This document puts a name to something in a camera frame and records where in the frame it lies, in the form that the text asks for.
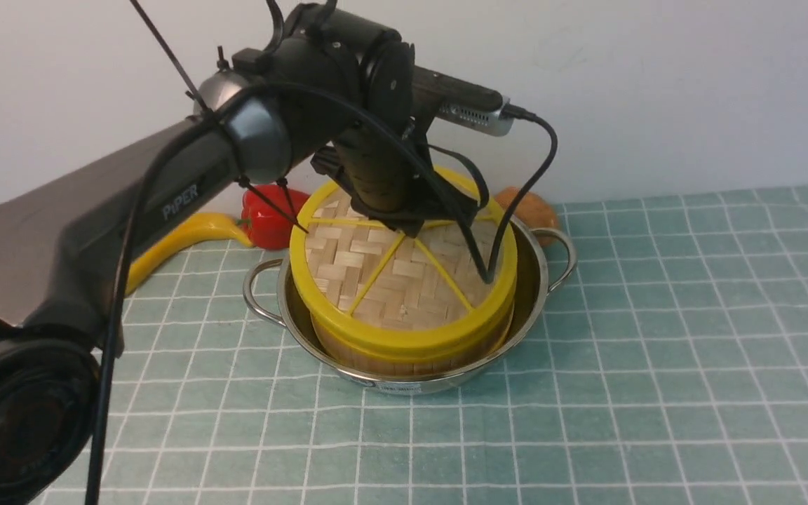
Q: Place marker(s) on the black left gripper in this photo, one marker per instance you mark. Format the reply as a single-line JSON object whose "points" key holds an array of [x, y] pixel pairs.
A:
{"points": [[385, 187]]}

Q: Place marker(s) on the woven bamboo steamer lid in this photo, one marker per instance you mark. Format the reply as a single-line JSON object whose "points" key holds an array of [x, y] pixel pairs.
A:
{"points": [[379, 288]]}

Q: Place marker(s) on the bamboo steamer basket yellow rim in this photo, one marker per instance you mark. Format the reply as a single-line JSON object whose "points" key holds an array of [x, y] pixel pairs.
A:
{"points": [[411, 360]]}

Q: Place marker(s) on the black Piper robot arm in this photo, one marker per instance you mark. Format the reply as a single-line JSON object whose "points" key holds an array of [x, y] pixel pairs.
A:
{"points": [[330, 86]]}

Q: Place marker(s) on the stainless steel pot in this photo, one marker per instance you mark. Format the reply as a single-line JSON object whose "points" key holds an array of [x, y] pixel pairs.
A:
{"points": [[532, 289]]}

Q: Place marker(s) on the red bell pepper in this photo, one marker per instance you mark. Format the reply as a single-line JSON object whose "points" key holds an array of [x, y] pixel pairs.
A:
{"points": [[266, 228]]}

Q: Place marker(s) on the brown walnut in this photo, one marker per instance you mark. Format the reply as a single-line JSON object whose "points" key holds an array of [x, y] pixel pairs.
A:
{"points": [[532, 210]]}

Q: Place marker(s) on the yellow banana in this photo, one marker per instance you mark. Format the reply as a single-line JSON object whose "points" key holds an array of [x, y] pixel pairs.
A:
{"points": [[201, 227]]}

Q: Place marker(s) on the green checkered tablecloth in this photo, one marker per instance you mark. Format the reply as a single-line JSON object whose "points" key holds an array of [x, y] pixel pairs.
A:
{"points": [[671, 369]]}

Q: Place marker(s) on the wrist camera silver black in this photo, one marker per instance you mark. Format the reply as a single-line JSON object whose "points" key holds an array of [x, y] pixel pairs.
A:
{"points": [[469, 105]]}

